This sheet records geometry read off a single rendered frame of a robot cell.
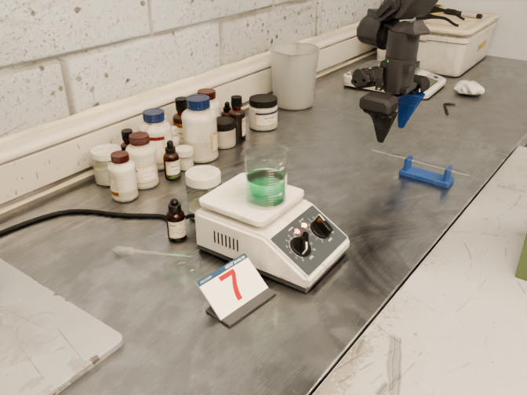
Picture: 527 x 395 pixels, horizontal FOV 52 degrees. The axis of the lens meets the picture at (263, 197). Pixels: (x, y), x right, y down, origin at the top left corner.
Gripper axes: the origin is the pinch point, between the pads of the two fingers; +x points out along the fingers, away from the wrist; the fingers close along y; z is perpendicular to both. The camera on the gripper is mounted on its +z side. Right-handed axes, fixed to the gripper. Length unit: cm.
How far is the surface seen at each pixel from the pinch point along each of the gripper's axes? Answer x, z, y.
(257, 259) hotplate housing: 7.0, -1.6, 45.2
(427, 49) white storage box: 4, 21, -71
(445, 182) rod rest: 9.3, -12.8, 1.6
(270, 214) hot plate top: 1.1, -1.4, 41.9
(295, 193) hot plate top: 1.2, -0.7, 34.8
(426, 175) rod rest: 9.3, -8.8, 1.2
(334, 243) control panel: 6.5, -8.4, 35.6
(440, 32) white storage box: -2, 18, -70
